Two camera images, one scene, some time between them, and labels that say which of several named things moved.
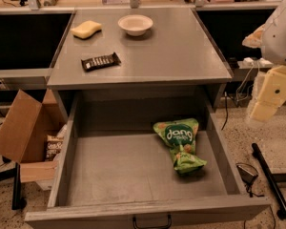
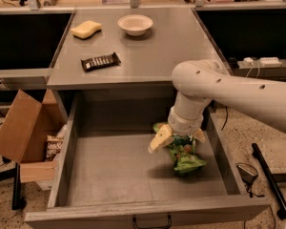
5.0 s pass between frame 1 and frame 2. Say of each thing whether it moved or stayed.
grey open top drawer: stayed
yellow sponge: stayed
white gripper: moved
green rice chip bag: stayed
